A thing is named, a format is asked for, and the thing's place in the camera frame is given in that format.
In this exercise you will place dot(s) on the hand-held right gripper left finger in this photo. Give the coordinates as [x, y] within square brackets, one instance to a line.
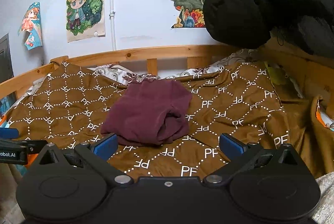
[105, 147]

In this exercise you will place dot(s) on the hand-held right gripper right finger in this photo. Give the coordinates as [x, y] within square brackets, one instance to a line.
[232, 147]

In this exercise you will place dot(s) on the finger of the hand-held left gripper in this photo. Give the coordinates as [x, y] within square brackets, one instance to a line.
[9, 133]
[36, 147]

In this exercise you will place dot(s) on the maroon long-sleeve shirt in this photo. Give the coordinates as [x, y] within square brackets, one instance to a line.
[146, 111]

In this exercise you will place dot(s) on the colourful striped bed sheet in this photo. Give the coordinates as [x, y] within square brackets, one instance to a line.
[32, 160]

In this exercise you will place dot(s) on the beige fleece blanket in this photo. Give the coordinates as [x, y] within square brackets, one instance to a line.
[10, 182]

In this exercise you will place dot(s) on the brown patterned blanket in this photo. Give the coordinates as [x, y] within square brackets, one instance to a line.
[229, 109]

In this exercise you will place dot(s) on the dark grey door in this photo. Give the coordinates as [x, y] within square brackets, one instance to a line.
[5, 57]

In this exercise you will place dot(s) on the yellow-green cloth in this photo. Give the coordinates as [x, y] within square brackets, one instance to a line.
[276, 75]

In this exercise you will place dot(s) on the white fleece blanket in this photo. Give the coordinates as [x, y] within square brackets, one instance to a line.
[325, 198]

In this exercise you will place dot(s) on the small curled cartoon poster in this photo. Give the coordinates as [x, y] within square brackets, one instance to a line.
[31, 23]

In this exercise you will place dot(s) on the blond cartoon figure poster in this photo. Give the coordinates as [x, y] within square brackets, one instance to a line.
[83, 10]

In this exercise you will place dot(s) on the wooden bed frame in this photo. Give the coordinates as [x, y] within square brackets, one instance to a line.
[156, 51]

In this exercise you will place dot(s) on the white wall pipe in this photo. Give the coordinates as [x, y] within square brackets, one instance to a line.
[112, 10]

